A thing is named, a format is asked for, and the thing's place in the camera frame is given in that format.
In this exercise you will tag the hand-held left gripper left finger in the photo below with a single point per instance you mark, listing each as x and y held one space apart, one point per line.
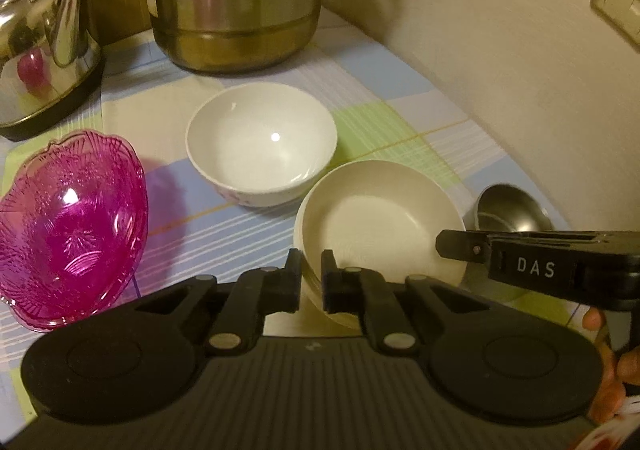
294 290

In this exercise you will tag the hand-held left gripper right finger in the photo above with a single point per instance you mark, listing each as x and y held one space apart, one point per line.
330 290

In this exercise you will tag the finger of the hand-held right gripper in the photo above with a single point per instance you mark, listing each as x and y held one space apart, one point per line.
460 246

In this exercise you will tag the stainless steel bowl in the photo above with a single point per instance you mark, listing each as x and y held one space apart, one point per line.
510 210

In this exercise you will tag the cream plastic bowl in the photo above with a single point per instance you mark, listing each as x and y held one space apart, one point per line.
380 215

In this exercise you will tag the small pink glass plate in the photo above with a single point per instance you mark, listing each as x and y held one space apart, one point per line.
75 230

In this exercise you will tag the person's right hand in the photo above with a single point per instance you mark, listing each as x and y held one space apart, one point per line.
625 380

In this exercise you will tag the white ceramic bowl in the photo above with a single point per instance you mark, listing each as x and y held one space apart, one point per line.
260 144

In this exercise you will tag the red and white cloth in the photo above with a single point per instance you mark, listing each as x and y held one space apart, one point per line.
607 430

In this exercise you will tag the stainless steel steamer pot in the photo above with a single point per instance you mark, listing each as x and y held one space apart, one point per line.
235 9

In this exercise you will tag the stainless steel kettle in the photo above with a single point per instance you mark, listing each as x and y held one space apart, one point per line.
45 44

